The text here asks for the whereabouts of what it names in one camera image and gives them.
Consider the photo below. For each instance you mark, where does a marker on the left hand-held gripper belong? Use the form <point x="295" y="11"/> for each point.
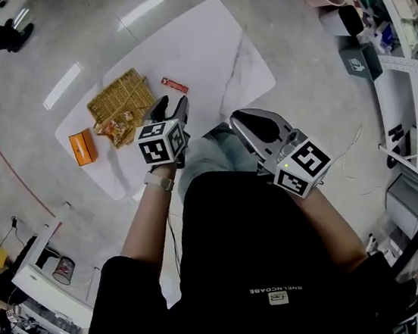
<point x="160" y="146"/>

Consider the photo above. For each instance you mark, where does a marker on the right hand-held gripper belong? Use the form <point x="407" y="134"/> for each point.
<point x="300" y="165"/>

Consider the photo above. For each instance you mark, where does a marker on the red packet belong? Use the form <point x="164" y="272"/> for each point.
<point x="174" y="84"/>

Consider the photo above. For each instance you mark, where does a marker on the golden woven basket container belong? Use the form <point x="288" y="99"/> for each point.
<point x="119" y="96"/>

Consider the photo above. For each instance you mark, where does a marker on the orange snack packet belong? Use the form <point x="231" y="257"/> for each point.
<point x="118" y="130"/>

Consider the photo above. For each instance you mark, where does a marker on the orange small box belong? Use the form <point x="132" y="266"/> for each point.
<point x="82" y="147"/>

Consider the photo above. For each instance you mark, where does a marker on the person's left forearm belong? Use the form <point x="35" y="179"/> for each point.
<point x="148" y="224"/>

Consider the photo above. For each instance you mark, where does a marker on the person's right forearm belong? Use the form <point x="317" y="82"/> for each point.
<point x="332" y="230"/>

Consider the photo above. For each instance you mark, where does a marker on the person's blue jeans legs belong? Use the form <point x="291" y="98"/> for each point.
<point x="211" y="158"/>

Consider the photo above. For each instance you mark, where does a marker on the white marble table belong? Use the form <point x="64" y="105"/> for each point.
<point x="197" y="45"/>

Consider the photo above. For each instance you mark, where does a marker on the dark green box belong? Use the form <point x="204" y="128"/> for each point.
<point x="361" y="62"/>

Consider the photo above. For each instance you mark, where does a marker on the white bin with black lid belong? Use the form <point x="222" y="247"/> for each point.
<point x="342" y="20"/>

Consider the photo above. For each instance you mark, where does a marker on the person's black shirt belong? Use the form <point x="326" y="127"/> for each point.
<point x="253" y="271"/>

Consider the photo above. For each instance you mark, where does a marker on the white shelving unit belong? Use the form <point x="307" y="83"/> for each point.
<point x="406" y="67"/>

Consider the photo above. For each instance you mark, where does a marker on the white side desk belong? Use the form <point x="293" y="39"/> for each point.
<point x="44" y="276"/>

